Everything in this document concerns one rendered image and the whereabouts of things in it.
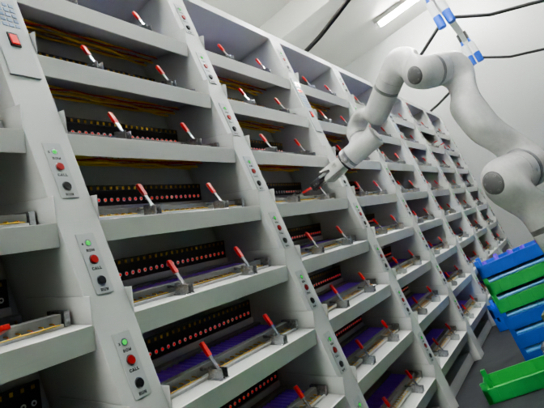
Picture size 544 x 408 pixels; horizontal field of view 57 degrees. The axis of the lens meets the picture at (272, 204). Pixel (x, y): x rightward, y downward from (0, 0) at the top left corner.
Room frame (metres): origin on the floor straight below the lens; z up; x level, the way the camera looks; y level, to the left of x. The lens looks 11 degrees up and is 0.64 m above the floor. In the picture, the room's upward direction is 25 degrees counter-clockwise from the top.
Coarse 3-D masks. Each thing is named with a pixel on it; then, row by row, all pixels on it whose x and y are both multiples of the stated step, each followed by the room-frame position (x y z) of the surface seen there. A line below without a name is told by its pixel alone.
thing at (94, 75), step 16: (32, 32) 0.95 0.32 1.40; (48, 64) 0.98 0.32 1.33; (64, 64) 1.01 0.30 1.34; (80, 64) 1.27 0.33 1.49; (96, 64) 1.10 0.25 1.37; (48, 80) 1.10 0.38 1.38; (64, 80) 1.12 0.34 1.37; (80, 80) 1.05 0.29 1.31; (96, 80) 1.09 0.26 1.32; (112, 80) 1.14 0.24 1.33; (128, 80) 1.18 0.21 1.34; (144, 80) 1.23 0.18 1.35; (64, 96) 1.20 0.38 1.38; (80, 96) 1.19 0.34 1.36; (96, 96) 1.23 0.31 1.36; (112, 96) 1.28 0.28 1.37; (128, 96) 1.34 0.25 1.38; (144, 96) 1.36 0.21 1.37; (160, 96) 1.29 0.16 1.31; (176, 96) 1.35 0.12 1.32; (192, 96) 1.41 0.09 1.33; (208, 96) 1.48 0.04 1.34; (160, 112) 1.46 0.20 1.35
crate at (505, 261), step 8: (528, 248) 2.17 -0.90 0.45; (536, 248) 2.16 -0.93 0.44; (504, 256) 2.20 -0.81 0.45; (512, 256) 2.19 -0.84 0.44; (520, 256) 2.19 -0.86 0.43; (528, 256) 2.18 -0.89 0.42; (536, 256) 2.17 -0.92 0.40; (480, 264) 2.41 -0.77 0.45; (488, 264) 2.23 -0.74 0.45; (496, 264) 2.22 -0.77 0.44; (504, 264) 2.21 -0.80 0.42; (512, 264) 2.20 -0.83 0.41; (480, 272) 2.25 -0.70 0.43; (488, 272) 2.24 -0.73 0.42; (496, 272) 2.23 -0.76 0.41
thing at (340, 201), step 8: (272, 192) 1.56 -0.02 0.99; (312, 192) 2.16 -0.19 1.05; (320, 192) 2.14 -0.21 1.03; (328, 192) 2.13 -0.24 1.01; (336, 192) 2.11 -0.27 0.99; (344, 192) 2.09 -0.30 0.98; (320, 200) 1.86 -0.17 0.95; (328, 200) 1.92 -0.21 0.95; (336, 200) 1.99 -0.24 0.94; (344, 200) 2.06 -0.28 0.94; (280, 208) 1.59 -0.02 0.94; (288, 208) 1.64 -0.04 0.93; (296, 208) 1.69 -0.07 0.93; (304, 208) 1.74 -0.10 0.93; (312, 208) 1.80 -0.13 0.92; (320, 208) 1.86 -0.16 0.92; (328, 208) 1.92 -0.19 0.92; (336, 208) 1.99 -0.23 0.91; (344, 208) 2.06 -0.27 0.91
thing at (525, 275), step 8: (536, 264) 2.17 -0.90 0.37; (520, 272) 2.20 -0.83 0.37; (528, 272) 2.19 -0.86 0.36; (536, 272) 2.18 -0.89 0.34; (496, 280) 2.23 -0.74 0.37; (504, 280) 2.22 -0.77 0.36; (512, 280) 2.21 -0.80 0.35; (520, 280) 2.20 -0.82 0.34; (528, 280) 2.19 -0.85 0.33; (488, 288) 2.25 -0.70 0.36; (496, 288) 2.24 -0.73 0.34; (504, 288) 2.23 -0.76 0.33
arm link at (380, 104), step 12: (372, 96) 1.66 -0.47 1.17; (384, 96) 1.63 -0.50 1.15; (396, 96) 1.64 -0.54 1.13; (360, 108) 1.77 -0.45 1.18; (372, 108) 1.68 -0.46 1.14; (384, 108) 1.67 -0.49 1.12; (360, 120) 1.83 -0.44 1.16; (372, 120) 1.71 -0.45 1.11; (384, 120) 1.72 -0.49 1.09; (348, 132) 1.87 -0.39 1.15
